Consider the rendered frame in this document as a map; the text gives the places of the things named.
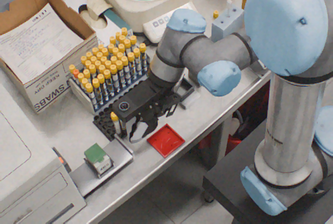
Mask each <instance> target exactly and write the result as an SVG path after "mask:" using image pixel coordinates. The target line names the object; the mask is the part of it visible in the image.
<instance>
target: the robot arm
mask: <svg viewBox="0 0 333 224"><path fill-rule="evenodd" d="M206 26H207V22H206V19H205V18H204V17H203V16H202V15H201V14H199V13H198V12H197V11H193V10H190V9H186V8H184V9H182V8H180V9H176V10H175V11H174V12H173V14H172V16H171V18H170V19H169V22H168V23H167V24H166V28H165V31H164V33H163V35H162V38H161V40H160V42H159V45H158V47H157V49H156V51H155V54H154V56H153V59H152V61H151V63H150V67H149V70H148V72H147V74H148V76H149V77H148V78H147V79H145V80H144V81H143V82H141V83H140V84H139V85H138V86H136V87H135V88H134V89H132V90H130V91H129V92H128V93H126V94H125V95H124V96H122V97H121V98H120V99H119V100H117V101H116V102H115V103H113V104H112V109H113V113H114V114H116V116H117V117H119V119H120V120H121V121H122V122H123V123H125V126H126V130H127V137H128V141H129V142H130V143H131V144H133V143H134V144H136V143H138V142H140V141H142V140H143V139H144V138H145V137H146V136H147V135H148V134H151V133H152V132H154V130H156V128H157V126H158V120H159V117H160V116H164V115H165V114H166V112H167V111H168V113H167V115H166V117H168V116H172V115H173V114H174V112H175V110H176V108H177V106H178V104H179V102H180V99H181V98H180V97H179V96H177V94H176V92H177V90H178V88H179V86H180V84H181V82H182V80H183V78H184V76H185V71H186V69H188V70H189V71H190V73H191V74H192V75H193V76H194V77H195V78H196V80H197V81H198V83H199V84H200V85H201V86H203V87H204V88H205V89H206V90H208V91H209V93H210V94H212V95H213V96H216V97H221V96H225V95H227V94H229V93H230V92H232V90H233V89H234V88H236V87H237V85H238V84H239V82H240V80H241V70H244V69H246V68H247V67H248V66H249V65H251V64H254V63H255V62H256V61H258V60H260V61H261V62H262V63H263V64H264V66H265V67H267V68H268V69H269V70H271V81H270V94H269V105H268V116H267V122H266V134H265V139H264V140H262V141H261V143H260V144H259V145H258V147H257V149H256V153H255V160H254V162H253V163H252V164H251V165H250V166H246V168H245V169H243V170H242V172H241V175H240V179H241V181H242V184H243V186H244V187H245V189H246V191H247V193H248V194H249V195H250V197H251V198H252V199H253V201H254V202H256V204H257V205H258V206H259V207H260V208H261V209H262V210H263V211H264V212H266V213H267V214H269V215H271V216H272V215H273V216H275V215H278V214H279V213H281V212H283V211H284V210H287V208H288V206H291V205H292V204H293V203H294V202H296V200H298V199H300V198H301V197H309V198H312V197H316V196H319V195H322V194H324V193H325V192H326V191H328V190H329V189H330V188H331V187H332V185H333V106H324V107H321V105H322V99H323V96H324V90H325V86H326V81H328V80H330V79H331V78H332V77H333V0H247V1H246V4H245V8H244V27H243V28H241V29H239V30H237V31H235V32H234V33H231V34H230V35H229V36H227V37H224V38H223V39H221V40H219V41H217V42H215V43H214V42H212V41H211V40H210V39H208V38H207V37H206V35H205V34H204V32H205V30H206V29H205V28H206ZM173 97H176V99H174V98H173ZM173 105H175V108H174V110H173V111H172V112H170V111H171V108H172V106H173ZM136 128H137V131H135V130H136Z"/></svg>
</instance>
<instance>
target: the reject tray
mask: <svg viewBox="0 0 333 224"><path fill-rule="evenodd" d="M146 141H147V142H148V143H149V144H150V145H151V146H152V147H154V148H155V149H156V150H157V151H158V152H159V153H160V154H161V155H162V156H163V157H164V158H166V157H168V156H169V155H170V154H171V153H172V152H174V151H175V150H176V149H177V148H179V147H180V146H182V145H183V144H184V143H185V139H183V138H182V136H180V135H179V134H177V133H176V132H175V131H174V130H173V129H172V128H171V127H170V126H169V125H168V124H167V123H166V124H165V125H164V126H163V127H162V128H160V129H159V130H158V131H157V132H155V133H154V134H153V135H151V136H150V137H149V138H147V139H146Z"/></svg>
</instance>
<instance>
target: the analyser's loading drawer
mask: <svg viewBox="0 0 333 224"><path fill-rule="evenodd" d="M103 151H105V153H106V155H107V156H108V157H109V158H110V161H111V165H112V167H111V168H109V169H108V170H107V171H106V172H105V173H103V174H102V175H100V174H99V173H98V172H97V171H96V170H95V169H94V167H93V166H92V165H91V164H90V163H89V162H88V161H87V160H86V158H84V160H85V162H84V163H83V164H82V165H81V166H79V167H78V168H77V169H75V170H74V171H73V172H72V173H70V174H69V176H70V178H71V179H72V180H73V181H74V182H75V183H76V185H77V186H78V190H79V192H80V193H81V194H82V196H84V195H85V194H87V193H88V192H90V191H91V190H92V189H94V188H95V186H97V185H99V183H101V182H102V181H103V180H105V179H107V177H109V176H110V175H112V174H113V173H114V172H115V171H116V170H118V169H119V168H120V167H122V165H125V164H126V163H127V162H128V161H129V160H131V159H133V160H134V159H135V157H134V152H133V151H132V149H131V148H130V147H129V146H128V145H127V144H126V143H125V142H124V141H123V140H122V139H120V137H119V136H118V135H117V134H115V139H114V140H112V141H111V142H110V143H109V144H107V145H106V146H105V147H104V148H103Z"/></svg>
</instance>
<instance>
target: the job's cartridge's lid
mask: <svg viewBox="0 0 333 224"><path fill-rule="evenodd" d="M84 154H85V155H86V156H87V157H88V158H89V159H90V161H91V162H92V163H93V164H94V163H96V162H99V163H101V162H102V161H103V160H104V159H105V158H103V157H104V156H105V155H106V153H105V151H103V149H102V148H101V147H100V146H99V145H98V144H97V143H95V144H94V145H93V146H90V147H89V148H88V149H87V150H86V151H84Z"/></svg>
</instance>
